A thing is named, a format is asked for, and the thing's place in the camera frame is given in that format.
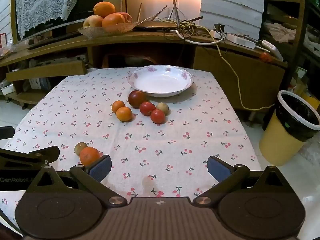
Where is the dark red apple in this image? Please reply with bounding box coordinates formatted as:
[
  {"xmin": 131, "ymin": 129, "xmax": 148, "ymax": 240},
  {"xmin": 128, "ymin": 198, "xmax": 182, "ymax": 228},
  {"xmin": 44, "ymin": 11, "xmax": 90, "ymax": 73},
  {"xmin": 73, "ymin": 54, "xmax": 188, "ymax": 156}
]
[{"xmin": 128, "ymin": 90, "xmax": 147, "ymax": 109}]

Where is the white floral plate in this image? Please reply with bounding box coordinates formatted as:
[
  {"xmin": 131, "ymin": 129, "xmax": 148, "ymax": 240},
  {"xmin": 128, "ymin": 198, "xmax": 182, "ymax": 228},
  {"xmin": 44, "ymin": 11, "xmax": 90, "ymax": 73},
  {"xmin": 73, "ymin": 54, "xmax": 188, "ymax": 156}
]
[{"xmin": 128, "ymin": 65, "xmax": 194, "ymax": 98}]

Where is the pale peach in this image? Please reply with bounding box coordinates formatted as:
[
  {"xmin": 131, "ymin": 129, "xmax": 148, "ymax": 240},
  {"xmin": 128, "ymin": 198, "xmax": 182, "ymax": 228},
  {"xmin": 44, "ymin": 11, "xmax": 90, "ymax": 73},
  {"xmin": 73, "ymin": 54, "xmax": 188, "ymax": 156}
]
[{"xmin": 83, "ymin": 15, "xmax": 104, "ymax": 29}]

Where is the dark storage shelf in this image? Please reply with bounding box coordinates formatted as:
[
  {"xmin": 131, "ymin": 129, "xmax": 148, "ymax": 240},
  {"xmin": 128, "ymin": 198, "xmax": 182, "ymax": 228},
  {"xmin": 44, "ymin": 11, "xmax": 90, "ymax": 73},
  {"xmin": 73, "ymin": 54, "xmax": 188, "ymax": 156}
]
[{"xmin": 260, "ymin": 0, "xmax": 320, "ymax": 98}]

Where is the small orange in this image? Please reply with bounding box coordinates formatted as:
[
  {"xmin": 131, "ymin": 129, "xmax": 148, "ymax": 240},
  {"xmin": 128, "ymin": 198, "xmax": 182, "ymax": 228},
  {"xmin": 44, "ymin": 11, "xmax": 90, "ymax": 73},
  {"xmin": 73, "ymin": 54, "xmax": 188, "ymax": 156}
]
[
  {"xmin": 79, "ymin": 146, "xmax": 101, "ymax": 167},
  {"xmin": 111, "ymin": 100, "xmax": 126, "ymax": 114},
  {"xmin": 116, "ymin": 106, "xmax": 133, "ymax": 122}
]

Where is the black trash bag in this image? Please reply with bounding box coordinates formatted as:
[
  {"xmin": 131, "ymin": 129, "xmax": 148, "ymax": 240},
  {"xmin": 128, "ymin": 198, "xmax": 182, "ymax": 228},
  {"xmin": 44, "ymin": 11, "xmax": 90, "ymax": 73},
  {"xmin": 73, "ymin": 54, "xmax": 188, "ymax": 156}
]
[{"xmin": 275, "ymin": 94, "xmax": 320, "ymax": 142}]

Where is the black television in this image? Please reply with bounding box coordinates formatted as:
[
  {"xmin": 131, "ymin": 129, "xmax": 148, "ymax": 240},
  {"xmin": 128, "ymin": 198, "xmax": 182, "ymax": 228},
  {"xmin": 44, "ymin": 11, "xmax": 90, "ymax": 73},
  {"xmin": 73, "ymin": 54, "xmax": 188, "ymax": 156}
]
[{"xmin": 11, "ymin": 0, "xmax": 106, "ymax": 46}]

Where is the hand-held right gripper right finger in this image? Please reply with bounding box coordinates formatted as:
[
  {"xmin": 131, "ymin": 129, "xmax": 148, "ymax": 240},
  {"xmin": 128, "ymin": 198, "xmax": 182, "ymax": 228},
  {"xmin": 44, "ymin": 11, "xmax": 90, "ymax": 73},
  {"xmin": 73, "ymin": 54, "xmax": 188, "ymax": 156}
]
[{"xmin": 192, "ymin": 156, "xmax": 297, "ymax": 208}]

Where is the black router with antennas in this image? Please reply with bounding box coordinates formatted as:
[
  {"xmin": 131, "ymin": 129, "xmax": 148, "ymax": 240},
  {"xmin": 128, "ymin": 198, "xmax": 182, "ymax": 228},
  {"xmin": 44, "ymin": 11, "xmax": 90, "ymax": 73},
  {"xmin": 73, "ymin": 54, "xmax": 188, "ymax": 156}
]
[{"xmin": 135, "ymin": 0, "xmax": 181, "ymax": 32}]

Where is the yellow trash can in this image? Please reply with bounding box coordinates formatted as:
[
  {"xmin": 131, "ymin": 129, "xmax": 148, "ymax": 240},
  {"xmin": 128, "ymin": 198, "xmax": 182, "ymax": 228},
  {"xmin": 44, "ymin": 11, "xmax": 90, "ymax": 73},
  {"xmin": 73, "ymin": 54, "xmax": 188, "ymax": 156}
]
[{"xmin": 259, "ymin": 90, "xmax": 320, "ymax": 167}]

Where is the white lace cloth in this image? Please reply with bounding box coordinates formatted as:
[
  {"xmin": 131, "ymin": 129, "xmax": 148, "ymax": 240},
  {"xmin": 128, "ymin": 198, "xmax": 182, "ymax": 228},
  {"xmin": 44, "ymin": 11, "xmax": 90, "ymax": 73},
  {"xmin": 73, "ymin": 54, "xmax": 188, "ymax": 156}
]
[{"xmin": 15, "ymin": 0, "xmax": 85, "ymax": 40}]

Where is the small brown round fruit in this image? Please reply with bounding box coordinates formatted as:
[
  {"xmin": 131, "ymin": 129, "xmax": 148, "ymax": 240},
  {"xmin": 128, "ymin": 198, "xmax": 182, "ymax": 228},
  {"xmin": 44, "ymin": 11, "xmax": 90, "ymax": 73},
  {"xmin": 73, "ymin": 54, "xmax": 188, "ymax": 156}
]
[
  {"xmin": 156, "ymin": 102, "xmax": 169, "ymax": 116},
  {"xmin": 74, "ymin": 142, "xmax": 88, "ymax": 156}
]

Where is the red peach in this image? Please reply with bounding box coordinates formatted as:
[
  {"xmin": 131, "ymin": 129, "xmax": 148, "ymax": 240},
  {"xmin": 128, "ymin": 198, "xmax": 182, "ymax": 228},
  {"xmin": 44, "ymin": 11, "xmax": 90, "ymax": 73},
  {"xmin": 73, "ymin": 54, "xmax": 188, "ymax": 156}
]
[{"xmin": 117, "ymin": 12, "xmax": 134, "ymax": 24}]

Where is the white power strip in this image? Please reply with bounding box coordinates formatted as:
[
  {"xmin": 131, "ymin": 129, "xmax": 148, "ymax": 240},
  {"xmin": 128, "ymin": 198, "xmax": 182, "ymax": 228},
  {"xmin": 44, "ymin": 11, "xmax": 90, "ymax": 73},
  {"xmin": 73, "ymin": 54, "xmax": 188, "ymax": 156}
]
[{"xmin": 210, "ymin": 29, "xmax": 256, "ymax": 50}]

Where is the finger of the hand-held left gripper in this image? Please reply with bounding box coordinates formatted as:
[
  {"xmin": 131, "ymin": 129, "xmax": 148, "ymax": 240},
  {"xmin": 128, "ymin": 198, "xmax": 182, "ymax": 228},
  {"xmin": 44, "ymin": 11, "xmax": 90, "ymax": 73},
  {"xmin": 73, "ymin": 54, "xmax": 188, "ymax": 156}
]
[
  {"xmin": 0, "ymin": 146, "xmax": 61, "ymax": 166},
  {"xmin": 0, "ymin": 126, "xmax": 15, "ymax": 140}
]

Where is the glass fruit tray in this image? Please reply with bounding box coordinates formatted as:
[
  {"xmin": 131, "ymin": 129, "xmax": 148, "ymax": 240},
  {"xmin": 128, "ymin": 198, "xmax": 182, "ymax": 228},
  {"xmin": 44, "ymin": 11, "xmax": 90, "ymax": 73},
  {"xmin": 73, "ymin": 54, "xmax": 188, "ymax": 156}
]
[{"xmin": 77, "ymin": 21, "xmax": 139, "ymax": 37}]

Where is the red tomato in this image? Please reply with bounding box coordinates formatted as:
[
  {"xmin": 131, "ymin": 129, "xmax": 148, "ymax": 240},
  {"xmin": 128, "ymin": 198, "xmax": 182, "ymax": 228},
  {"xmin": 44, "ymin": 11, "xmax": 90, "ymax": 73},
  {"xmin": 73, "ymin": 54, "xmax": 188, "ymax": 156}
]
[
  {"xmin": 150, "ymin": 109, "xmax": 166, "ymax": 124},
  {"xmin": 139, "ymin": 102, "xmax": 156, "ymax": 117}
]

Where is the large orange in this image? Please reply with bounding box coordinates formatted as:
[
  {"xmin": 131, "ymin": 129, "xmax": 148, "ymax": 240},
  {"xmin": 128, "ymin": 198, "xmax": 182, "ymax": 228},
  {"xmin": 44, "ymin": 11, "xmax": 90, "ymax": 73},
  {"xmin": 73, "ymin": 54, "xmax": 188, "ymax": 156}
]
[
  {"xmin": 101, "ymin": 13, "xmax": 126, "ymax": 28},
  {"xmin": 93, "ymin": 1, "xmax": 116, "ymax": 18}
]

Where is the white cable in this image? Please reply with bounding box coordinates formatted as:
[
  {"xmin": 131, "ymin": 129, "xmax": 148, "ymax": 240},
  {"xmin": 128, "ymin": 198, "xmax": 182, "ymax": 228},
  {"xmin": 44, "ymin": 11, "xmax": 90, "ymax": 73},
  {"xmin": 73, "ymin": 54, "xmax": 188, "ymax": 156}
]
[{"xmin": 172, "ymin": 29, "xmax": 224, "ymax": 46}]

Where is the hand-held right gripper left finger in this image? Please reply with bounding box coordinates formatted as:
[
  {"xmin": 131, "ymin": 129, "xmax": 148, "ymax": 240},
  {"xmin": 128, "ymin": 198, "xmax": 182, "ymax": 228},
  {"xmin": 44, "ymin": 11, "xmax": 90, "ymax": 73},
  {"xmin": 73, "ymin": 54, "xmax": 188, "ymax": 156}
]
[{"xmin": 24, "ymin": 154, "xmax": 128, "ymax": 208}]

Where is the white slatted panel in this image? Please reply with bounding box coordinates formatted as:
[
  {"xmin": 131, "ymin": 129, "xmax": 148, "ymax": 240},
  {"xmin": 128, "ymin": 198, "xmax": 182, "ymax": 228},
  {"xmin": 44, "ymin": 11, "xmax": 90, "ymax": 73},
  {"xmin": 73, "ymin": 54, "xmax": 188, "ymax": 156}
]
[{"xmin": 199, "ymin": 0, "xmax": 267, "ymax": 41}]

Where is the white flat box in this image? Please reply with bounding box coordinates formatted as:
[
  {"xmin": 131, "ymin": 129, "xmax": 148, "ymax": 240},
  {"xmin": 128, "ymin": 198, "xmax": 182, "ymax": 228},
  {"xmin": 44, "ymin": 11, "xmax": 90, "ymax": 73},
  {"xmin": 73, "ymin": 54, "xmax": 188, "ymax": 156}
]
[{"xmin": 254, "ymin": 41, "xmax": 284, "ymax": 62}]

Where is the wooden drawer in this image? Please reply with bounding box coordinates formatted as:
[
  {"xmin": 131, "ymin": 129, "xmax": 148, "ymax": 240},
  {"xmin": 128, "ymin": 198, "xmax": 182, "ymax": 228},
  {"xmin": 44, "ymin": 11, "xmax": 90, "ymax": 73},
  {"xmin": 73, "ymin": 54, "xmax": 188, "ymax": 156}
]
[{"xmin": 6, "ymin": 60, "xmax": 87, "ymax": 82}]

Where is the wooden television cabinet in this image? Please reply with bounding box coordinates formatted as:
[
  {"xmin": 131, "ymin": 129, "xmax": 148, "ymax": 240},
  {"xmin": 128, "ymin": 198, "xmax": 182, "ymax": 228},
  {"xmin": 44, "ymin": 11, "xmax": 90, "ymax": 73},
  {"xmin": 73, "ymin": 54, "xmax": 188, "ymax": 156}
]
[{"xmin": 0, "ymin": 24, "xmax": 288, "ymax": 112}]

